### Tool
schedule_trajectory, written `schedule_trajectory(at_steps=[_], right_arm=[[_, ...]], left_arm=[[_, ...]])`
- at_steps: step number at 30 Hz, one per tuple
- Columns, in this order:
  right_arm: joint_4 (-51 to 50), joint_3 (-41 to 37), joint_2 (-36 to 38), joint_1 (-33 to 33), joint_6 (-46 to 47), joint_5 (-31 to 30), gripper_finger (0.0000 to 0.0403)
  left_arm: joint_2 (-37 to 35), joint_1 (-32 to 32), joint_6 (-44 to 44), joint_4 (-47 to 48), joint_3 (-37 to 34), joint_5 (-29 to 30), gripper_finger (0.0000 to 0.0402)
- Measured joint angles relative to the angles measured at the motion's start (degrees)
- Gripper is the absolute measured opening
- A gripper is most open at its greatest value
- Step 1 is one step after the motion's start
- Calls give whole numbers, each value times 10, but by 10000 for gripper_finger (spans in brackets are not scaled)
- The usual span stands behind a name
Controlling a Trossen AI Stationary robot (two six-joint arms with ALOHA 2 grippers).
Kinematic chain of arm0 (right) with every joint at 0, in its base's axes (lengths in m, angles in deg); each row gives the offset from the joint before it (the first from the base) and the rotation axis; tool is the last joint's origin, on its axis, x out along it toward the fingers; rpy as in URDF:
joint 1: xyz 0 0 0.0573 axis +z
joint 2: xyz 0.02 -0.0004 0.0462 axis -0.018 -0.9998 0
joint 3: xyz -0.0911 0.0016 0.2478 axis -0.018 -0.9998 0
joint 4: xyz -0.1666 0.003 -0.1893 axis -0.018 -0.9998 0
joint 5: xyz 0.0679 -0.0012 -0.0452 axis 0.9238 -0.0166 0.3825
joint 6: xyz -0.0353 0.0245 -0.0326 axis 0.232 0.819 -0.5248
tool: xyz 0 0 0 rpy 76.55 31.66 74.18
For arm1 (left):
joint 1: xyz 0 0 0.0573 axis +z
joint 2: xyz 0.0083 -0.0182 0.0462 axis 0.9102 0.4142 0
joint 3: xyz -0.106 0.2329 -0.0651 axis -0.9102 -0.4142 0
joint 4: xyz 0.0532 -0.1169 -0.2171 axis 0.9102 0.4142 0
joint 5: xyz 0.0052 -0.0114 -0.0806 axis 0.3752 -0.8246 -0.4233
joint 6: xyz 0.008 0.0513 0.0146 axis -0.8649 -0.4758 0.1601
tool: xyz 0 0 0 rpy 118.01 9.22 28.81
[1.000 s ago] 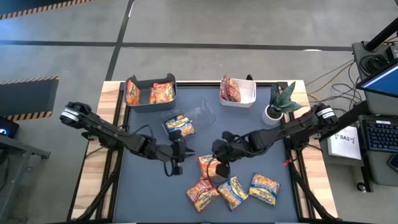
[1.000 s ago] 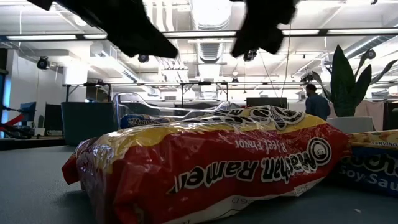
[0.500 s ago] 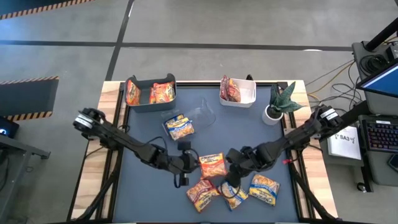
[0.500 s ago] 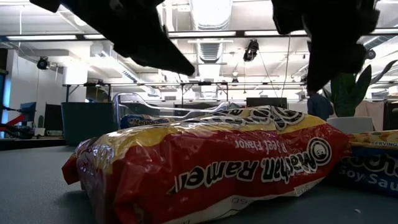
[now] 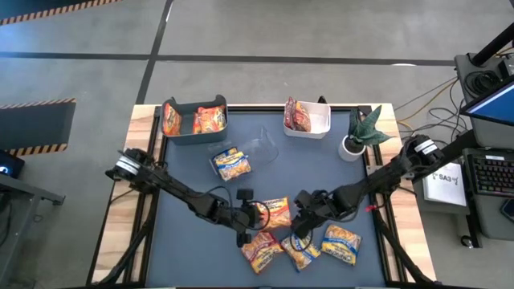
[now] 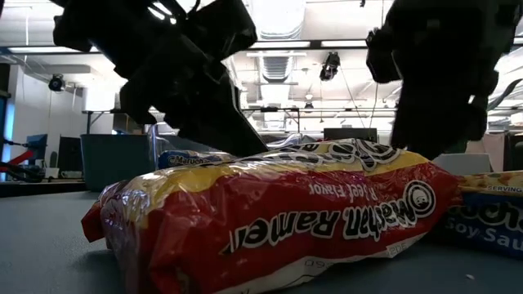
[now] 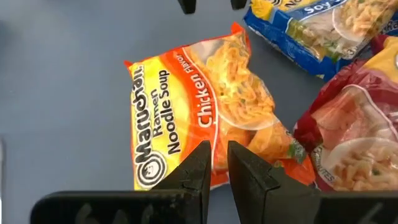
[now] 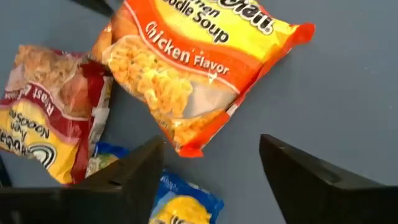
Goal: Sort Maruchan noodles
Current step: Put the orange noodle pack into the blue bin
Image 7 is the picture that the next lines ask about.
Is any grey-blue table mat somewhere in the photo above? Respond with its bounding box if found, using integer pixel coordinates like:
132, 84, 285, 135
0, 0, 374, 224

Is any blue soy sauce ramen pack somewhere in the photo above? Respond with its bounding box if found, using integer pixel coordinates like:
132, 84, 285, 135
243, 0, 398, 82

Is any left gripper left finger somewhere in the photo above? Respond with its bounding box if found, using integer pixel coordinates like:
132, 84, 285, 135
30, 139, 213, 224

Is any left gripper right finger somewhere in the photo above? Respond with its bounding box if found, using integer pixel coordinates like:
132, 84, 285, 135
226, 139, 398, 224

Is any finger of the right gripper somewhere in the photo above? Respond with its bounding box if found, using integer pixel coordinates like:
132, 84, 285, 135
177, 0, 197, 15
230, 0, 249, 10

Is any orange chicken ramen pack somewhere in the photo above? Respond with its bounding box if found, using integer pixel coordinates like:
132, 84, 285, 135
124, 21, 317, 191

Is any red beef ramen pack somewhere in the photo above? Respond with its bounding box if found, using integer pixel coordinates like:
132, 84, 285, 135
294, 34, 398, 193

